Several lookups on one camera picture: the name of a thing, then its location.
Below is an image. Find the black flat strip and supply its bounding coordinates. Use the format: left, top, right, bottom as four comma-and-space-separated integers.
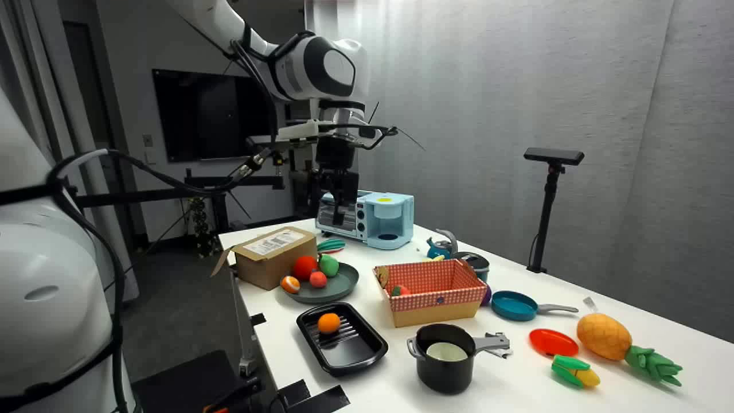
274, 378, 313, 413
295, 383, 353, 413

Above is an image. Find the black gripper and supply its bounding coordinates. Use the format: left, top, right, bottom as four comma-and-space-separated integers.
313, 138, 362, 235

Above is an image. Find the brown cardboard shipping box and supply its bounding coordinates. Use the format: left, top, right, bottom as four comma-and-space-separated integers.
225, 224, 320, 291

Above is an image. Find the black plastic tray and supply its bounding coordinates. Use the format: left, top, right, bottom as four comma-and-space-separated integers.
295, 301, 390, 378

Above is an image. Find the black wall monitor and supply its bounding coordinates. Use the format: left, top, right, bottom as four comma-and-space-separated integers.
150, 66, 281, 165

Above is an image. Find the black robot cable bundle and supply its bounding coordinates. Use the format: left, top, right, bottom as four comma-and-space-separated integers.
0, 144, 281, 413

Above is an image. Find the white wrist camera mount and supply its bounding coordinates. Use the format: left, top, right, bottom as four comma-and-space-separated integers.
245, 119, 402, 157

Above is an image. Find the orange toy fruit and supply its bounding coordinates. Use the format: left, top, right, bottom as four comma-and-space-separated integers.
314, 310, 344, 338

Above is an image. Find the blue toy frying pan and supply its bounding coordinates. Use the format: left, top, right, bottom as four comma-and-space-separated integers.
488, 289, 581, 324

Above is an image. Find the red orange toy plate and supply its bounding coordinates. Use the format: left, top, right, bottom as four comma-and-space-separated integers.
529, 325, 581, 361

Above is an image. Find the black pot with handle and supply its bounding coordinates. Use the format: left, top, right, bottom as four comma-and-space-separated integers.
404, 321, 515, 398

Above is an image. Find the teal pot with dark lid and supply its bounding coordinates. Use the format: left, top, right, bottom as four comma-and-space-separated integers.
456, 250, 491, 284

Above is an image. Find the toy corn cob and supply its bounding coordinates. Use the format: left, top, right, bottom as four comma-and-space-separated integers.
549, 354, 604, 391

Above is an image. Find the red checkered cardboard box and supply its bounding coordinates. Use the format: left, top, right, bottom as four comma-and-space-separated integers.
373, 256, 488, 331

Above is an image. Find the light blue toy toaster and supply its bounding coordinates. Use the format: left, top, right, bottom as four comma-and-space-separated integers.
314, 189, 417, 252

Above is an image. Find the toy pineapple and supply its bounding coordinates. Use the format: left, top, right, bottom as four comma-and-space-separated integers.
576, 310, 683, 388

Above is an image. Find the grey green round plate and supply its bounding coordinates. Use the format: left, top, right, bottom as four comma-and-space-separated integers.
288, 260, 362, 307

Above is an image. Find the teal toy kettle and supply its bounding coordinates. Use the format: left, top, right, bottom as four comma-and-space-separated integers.
425, 228, 462, 261

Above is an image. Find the black metal rack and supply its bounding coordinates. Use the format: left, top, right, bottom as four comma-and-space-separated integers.
181, 168, 289, 254

